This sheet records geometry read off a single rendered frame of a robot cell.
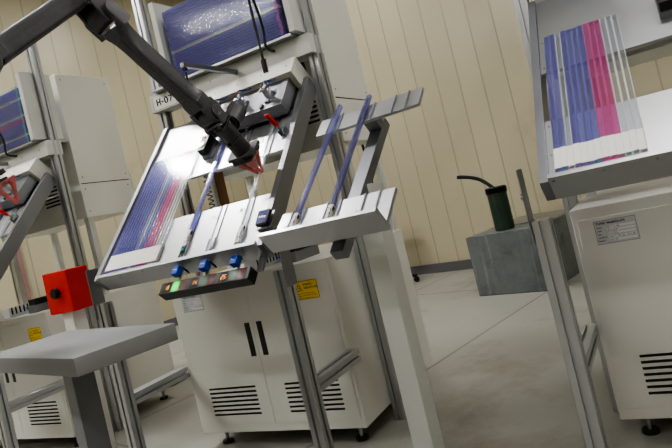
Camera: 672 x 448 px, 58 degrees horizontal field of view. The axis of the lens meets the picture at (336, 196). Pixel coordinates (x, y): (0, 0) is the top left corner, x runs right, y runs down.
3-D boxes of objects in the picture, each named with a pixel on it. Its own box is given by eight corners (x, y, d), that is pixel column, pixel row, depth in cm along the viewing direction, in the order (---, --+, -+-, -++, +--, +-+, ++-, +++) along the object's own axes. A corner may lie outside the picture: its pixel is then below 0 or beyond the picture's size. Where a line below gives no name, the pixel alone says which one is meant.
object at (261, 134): (294, 157, 193) (285, 147, 190) (149, 200, 224) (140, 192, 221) (312, 89, 213) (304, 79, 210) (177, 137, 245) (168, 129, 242)
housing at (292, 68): (312, 99, 212) (290, 70, 203) (207, 135, 235) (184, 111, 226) (316, 84, 217) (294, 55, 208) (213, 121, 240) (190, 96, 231)
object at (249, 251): (268, 257, 170) (253, 244, 165) (111, 290, 201) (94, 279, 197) (269, 254, 170) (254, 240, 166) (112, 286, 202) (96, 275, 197)
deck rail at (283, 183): (274, 256, 169) (261, 244, 165) (268, 257, 170) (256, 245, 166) (317, 88, 213) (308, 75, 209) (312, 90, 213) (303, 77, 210)
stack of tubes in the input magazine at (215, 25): (285, 34, 208) (267, -41, 208) (177, 80, 232) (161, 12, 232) (303, 39, 219) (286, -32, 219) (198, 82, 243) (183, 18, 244)
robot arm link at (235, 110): (192, 120, 176) (210, 109, 171) (206, 95, 183) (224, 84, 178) (221, 147, 182) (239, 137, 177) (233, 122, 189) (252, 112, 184)
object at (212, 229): (264, 249, 169) (257, 243, 167) (106, 282, 200) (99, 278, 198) (278, 196, 180) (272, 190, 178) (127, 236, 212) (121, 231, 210)
